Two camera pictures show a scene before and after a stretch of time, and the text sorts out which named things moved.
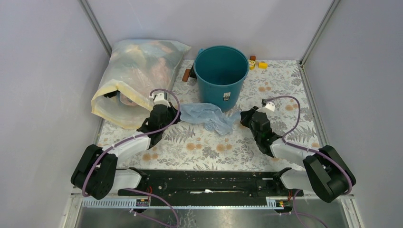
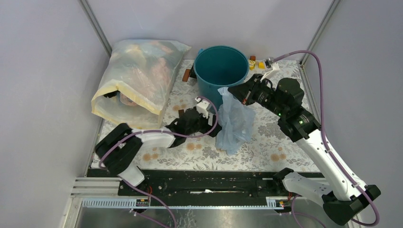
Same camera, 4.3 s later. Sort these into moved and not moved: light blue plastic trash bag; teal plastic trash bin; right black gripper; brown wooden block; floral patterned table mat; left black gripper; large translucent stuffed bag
Moved: right black gripper; left black gripper; light blue plastic trash bag
Not moved: brown wooden block; teal plastic trash bin; floral patterned table mat; large translucent stuffed bag
